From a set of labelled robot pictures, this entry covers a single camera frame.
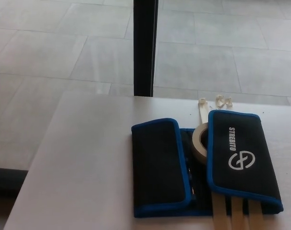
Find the long beige masking tape strip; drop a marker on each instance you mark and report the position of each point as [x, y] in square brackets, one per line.
[203, 115]

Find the black blue-trimmed folding toolkit case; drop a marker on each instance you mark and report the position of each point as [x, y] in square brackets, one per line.
[155, 155]

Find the black vertical post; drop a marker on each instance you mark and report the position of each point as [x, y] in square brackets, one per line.
[145, 48]

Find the beige masking tape roll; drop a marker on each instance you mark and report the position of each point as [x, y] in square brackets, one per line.
[195, 143]

